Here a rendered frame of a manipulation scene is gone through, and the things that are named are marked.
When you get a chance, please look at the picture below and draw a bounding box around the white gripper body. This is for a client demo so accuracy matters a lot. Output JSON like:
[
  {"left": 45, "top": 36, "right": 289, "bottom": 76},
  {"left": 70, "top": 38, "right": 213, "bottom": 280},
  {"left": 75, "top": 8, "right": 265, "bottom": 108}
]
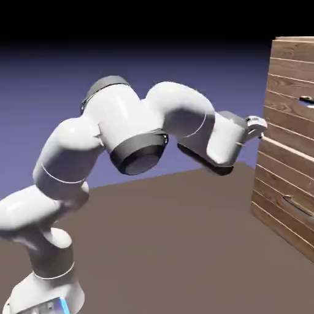
[{"left": 245, "top": 115, "right": 269, "bottom": 141}]

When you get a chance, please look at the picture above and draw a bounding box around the wooden cabinet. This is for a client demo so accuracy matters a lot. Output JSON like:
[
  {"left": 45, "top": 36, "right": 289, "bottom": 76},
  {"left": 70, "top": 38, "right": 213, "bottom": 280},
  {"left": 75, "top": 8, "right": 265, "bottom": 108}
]
[{"left": 250, "top": 36, "right": 314, "bottom": 264}]

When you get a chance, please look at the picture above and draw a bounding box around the wooden drawer front with short handle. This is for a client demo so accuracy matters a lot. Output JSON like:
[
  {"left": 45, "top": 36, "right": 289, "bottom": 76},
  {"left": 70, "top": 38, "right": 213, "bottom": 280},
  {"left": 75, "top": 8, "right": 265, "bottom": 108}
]
[{"left": 259, "top": 43, "right": 314, "bottom": 158}]

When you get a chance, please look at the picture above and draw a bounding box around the short metal drawer handle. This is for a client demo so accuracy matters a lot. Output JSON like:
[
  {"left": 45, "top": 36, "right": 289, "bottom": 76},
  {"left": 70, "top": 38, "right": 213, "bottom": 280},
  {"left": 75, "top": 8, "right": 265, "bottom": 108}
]
[{"left": 298, "top": 96, "right": 314, "bottom": 109}]

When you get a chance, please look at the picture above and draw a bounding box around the wooden drawer front with long handle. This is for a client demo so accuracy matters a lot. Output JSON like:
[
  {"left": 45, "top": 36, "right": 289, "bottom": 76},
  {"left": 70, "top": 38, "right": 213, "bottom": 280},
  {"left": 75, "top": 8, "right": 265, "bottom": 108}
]
[{"left": 250, "top": 136, "right": 314, "bottom": 264}]

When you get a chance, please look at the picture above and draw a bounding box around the long metal drawer handle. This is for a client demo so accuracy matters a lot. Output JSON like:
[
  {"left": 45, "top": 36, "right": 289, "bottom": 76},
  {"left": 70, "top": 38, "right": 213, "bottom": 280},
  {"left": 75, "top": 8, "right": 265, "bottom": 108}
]
[{"left": 281, "top": 194, "right": 314, "bottom": 218}]

